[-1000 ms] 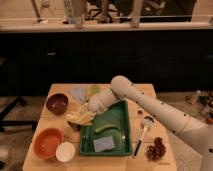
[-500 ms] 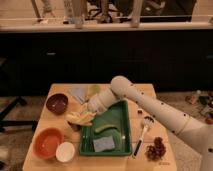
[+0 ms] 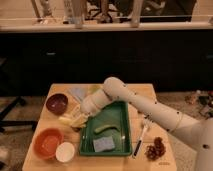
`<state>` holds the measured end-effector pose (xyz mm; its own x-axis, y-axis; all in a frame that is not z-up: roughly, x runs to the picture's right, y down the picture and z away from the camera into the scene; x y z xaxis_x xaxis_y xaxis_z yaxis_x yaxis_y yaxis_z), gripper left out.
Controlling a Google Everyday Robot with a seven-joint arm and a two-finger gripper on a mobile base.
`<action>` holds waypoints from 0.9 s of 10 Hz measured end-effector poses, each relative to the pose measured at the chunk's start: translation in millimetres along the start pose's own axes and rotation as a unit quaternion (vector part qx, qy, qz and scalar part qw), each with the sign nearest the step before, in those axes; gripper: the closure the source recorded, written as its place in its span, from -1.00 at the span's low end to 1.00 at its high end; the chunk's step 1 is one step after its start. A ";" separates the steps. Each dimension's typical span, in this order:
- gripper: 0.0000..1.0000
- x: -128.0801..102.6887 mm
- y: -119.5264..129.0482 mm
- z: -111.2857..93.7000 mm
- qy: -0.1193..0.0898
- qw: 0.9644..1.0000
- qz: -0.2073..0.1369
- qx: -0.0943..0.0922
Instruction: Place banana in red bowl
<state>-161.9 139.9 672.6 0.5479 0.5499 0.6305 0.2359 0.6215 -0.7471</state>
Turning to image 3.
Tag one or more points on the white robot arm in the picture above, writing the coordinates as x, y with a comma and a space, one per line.
196, 134

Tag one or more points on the green pepper toy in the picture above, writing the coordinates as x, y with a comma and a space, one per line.
99, 130

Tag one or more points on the brown grape bunch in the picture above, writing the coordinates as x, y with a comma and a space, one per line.
155, 151

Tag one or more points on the green plastic tray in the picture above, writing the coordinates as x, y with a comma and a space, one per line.
113, 114

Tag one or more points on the yellow banana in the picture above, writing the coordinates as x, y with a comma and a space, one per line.
75, 121

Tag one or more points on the black cabinet counter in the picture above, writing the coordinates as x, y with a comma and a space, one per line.
171, 60

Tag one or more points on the black chair base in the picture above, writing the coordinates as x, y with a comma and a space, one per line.
9, 118

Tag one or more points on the orange red bowl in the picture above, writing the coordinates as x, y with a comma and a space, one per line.
46, 143

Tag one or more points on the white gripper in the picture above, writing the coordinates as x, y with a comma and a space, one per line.
94, 103

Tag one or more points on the blue sponge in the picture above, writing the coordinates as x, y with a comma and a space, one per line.
103, 144

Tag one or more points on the dark maroon bowl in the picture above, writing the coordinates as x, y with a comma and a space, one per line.
57, 103

